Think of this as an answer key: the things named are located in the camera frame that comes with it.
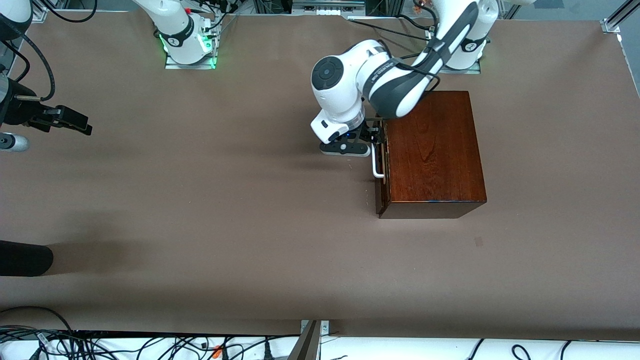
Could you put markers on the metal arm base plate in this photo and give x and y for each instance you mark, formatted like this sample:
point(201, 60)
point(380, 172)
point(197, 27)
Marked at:
point(470, 71)
point(172, 64)

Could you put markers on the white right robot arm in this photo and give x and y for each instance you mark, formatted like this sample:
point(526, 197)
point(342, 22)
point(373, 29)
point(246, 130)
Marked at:
point(177, 25)

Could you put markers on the aluminium frame profile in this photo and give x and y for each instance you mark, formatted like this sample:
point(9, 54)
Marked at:
point(620, 15)

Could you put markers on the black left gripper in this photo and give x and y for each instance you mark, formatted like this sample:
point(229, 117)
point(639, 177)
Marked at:
point(368, 133)

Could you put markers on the white power strip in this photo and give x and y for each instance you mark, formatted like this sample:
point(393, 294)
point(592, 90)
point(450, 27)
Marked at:
point(327, 10)

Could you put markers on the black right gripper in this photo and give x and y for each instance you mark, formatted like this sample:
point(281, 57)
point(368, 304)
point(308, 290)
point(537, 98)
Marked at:
point(21, 111)

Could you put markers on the metal bracket with dark bar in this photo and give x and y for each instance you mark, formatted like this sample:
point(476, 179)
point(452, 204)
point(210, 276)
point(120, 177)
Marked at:
point(307, 345)

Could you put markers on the black cylinder object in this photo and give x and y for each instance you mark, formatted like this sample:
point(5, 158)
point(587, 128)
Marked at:
point(25, 257)

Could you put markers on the dark brown wooden cabinet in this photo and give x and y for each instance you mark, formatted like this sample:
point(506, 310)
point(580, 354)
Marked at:
point(440, 160)

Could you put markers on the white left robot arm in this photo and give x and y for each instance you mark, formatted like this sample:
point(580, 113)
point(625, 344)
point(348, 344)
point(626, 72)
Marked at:
point(340, 85)

